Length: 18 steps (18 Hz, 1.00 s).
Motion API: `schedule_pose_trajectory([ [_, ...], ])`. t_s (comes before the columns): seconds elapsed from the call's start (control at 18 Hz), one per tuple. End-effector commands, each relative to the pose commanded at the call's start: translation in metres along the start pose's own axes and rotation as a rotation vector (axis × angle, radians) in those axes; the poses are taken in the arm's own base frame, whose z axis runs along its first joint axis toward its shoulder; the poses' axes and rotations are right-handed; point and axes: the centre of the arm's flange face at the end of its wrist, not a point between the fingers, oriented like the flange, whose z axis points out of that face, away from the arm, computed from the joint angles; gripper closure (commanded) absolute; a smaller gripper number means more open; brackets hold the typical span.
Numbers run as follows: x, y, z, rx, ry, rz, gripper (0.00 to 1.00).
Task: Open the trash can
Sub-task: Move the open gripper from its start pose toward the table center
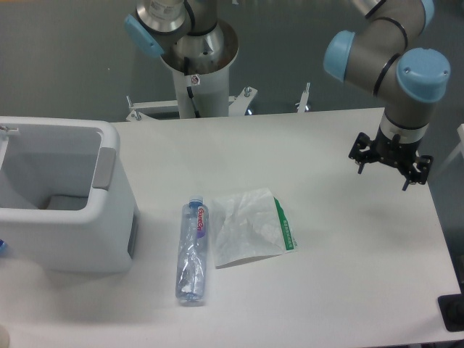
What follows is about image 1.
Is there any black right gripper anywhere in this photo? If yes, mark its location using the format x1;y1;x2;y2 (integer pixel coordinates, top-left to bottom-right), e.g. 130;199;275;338
349;126;434;191

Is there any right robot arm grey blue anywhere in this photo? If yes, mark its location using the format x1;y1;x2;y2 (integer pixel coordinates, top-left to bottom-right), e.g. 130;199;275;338
323;1;451;184

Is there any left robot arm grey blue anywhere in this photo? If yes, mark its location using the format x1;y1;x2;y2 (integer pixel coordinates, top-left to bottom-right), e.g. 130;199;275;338
124;1;450;185

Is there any white open trash can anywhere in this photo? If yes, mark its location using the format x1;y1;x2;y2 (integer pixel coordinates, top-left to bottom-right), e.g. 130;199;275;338
1;116;139;273

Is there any white paper bag green stripe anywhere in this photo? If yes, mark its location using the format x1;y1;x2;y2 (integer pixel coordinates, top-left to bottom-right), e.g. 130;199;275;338
210;188;298;268

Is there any clear plastic water bottle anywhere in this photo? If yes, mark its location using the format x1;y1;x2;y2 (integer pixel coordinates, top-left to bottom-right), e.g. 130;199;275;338
175;195;209;305

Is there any blue object at left edge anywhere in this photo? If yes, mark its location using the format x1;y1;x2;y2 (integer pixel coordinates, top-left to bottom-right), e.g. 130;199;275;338
0;239;8;257

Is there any white frame at right edge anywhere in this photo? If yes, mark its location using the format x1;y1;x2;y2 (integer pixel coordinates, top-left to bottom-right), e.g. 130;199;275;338
431;123;464;189

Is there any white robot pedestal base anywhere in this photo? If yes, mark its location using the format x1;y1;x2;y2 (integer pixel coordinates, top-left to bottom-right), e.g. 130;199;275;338
126;61;258;122

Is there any black cable on pedestal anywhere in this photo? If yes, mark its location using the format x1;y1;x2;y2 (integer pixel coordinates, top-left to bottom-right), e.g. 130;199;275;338
183;56;202;119

